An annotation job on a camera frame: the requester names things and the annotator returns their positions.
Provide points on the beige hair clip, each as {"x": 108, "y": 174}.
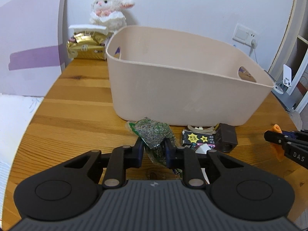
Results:
{"x": 202, "y": 130}

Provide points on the white card box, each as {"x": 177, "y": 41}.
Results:
{"x": 201, "y": 151}

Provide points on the lilac bed headboard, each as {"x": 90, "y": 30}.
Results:
{"x": 32, "y": 48}

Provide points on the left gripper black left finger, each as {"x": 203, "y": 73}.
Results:
{"x": 72, "y": 187}

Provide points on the white tissue box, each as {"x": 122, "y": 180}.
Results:
{"x": 78, "y": 28}

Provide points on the white phone stand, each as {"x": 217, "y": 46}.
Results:
{"x": 286, "y": 80}

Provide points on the white wall switch socket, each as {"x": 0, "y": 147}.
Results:
{"x": 245, "y": 35}

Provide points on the gold snack bag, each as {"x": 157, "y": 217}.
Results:
{"x": 88, "y": 45}

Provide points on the white shelf unit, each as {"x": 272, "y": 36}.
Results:
{"x": 293, "y": 51}

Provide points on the beige plastic storage bin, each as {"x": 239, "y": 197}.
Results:
{"x": 182, "y": 79}

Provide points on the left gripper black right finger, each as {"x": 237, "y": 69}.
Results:
{"x": 237, "y": 188}

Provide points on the dark brown cube box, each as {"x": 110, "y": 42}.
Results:
{"x": 225, "y": 138}

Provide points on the green foil snack packet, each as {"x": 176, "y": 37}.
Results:
{"x": 153, "y": 133}

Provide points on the white plush lamb toy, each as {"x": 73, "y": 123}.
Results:
{"x": 108, "y": 13}

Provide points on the cartoon print small box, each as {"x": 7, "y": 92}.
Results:
{"x": 193, "y": 140}

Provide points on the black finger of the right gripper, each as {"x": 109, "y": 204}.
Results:
{"x": 293, "y": 143}

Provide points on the orange small toy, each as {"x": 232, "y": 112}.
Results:
{"x": 277, "y": 148}

